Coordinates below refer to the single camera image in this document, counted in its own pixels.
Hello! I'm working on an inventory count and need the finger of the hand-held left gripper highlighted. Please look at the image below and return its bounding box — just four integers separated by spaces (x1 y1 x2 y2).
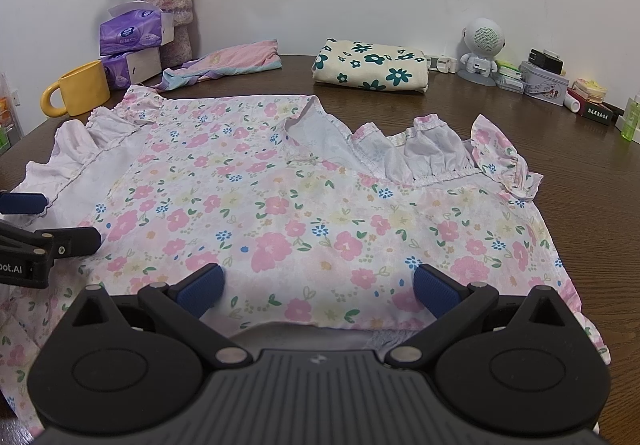
0 220 102 260
0 191 49 216

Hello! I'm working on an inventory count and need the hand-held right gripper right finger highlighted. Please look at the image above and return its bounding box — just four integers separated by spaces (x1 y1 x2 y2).
390 263 571 368

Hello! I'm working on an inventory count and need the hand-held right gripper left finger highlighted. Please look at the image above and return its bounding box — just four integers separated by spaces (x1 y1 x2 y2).
71 263 251 367

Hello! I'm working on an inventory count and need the pink floral dress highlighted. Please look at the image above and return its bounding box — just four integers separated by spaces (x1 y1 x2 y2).
0 86 612 431

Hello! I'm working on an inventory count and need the rack with small packets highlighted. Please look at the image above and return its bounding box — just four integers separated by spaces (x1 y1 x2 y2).
0 72 23 156

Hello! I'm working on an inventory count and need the yellow mug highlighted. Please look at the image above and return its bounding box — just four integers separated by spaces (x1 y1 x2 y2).
41 60 111 118

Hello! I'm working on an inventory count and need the purple tissue pack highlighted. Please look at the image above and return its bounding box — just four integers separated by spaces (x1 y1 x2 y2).
100 1 175 56
102 47 163 90

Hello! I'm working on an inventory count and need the white power strip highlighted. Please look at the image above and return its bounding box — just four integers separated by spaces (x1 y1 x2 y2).
427 54 458 74

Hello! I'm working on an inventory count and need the grey tin box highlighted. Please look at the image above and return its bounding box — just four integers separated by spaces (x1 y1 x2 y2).
519 61 570 106

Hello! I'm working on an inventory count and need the pink pastel garment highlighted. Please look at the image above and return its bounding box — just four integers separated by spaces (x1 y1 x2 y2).
151 39 282 93

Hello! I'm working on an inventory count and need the cream cloth with green flowers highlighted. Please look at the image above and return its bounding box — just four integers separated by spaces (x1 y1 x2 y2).
312 38 430 94

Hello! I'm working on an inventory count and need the dark box with white lettering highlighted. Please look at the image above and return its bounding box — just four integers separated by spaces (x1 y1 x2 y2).
567 89 617 126

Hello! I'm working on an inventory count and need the yellow soap box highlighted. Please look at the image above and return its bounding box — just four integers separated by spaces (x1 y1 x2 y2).
571 79 607 103

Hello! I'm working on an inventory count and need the black charger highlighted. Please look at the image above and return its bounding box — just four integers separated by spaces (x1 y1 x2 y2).
529 49 563 74

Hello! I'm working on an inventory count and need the white robot speaker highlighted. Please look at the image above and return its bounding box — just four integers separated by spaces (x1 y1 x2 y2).
457 17 507 86

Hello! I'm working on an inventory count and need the green spray bottle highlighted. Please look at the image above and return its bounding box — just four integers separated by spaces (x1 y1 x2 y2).
621 94 640 142

